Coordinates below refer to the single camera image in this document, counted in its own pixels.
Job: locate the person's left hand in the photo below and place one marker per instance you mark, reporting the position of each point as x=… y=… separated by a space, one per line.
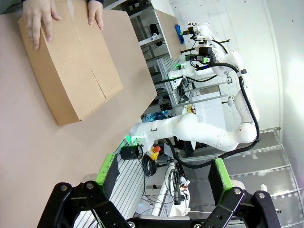
x=96 y=12

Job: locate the black power strip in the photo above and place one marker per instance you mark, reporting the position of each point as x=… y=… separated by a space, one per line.
x=178 y=187

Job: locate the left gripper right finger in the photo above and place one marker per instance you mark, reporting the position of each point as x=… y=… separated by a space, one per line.
x=219 y=180

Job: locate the yellow red emergency stop button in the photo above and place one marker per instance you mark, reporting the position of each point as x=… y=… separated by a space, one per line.
x=154 y=151

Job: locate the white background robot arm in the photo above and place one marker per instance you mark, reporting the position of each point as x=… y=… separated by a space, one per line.
x=183 y=73

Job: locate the brown cardboard box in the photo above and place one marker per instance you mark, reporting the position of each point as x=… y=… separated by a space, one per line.
x=71 y=66

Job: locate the aluminium background robot stand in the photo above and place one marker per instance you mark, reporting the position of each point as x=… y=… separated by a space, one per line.
x=164 y=69

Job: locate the brown background table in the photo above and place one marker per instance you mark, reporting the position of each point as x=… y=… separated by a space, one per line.
x=167 y=31

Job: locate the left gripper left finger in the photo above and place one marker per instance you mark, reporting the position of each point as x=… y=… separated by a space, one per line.
x=104 y=173

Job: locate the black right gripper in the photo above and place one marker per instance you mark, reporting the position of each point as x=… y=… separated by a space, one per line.
x=204 y=52

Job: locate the person's right hand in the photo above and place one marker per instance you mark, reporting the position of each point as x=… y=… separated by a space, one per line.
x=39 y=19

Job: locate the aluminium profile frame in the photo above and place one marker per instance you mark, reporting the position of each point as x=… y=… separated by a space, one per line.
x=128 y=183

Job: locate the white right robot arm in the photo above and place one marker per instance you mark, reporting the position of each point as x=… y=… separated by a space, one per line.
x=202 y=133

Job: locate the white equipment cabinet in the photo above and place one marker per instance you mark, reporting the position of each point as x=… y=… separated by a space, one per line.
x=209 y=107

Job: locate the black cylinder cup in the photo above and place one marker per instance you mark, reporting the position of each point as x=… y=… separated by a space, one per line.
x=129 y=152

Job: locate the blue cloth object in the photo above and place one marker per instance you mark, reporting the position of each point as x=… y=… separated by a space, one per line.
x=179 y=33

